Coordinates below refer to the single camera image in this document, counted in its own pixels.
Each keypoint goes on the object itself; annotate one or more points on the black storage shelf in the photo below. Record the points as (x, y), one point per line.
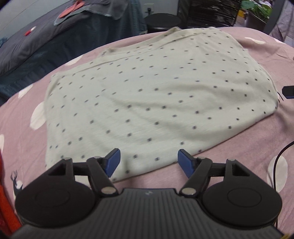
(208, 13)

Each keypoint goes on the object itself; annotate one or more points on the pink polka dot bedsheet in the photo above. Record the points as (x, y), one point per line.
(23, 128)

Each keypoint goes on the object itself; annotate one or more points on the small red white item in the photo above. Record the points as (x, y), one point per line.
(30, 31)

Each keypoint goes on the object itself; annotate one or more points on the red folded garment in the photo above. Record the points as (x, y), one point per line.
(10, 222)

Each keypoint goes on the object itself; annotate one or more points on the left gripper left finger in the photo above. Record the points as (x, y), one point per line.
(68, 192)

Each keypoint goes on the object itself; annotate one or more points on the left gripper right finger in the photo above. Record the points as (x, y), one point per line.
(229, 192)

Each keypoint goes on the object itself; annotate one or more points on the black round stool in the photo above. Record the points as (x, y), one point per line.
(159, 22)

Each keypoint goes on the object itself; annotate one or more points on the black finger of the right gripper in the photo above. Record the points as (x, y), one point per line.
(288, 92)

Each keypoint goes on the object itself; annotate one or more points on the grey blanket bed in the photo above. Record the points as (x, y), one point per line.
(18, 48)

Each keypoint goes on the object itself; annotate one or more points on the cream dotted shirt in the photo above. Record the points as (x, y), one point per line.
(190, 89)

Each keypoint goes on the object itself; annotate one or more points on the teal bed skirt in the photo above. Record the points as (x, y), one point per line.
(84, 36)

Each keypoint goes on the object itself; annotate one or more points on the red cloth on bed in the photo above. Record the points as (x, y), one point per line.
(76, 5)

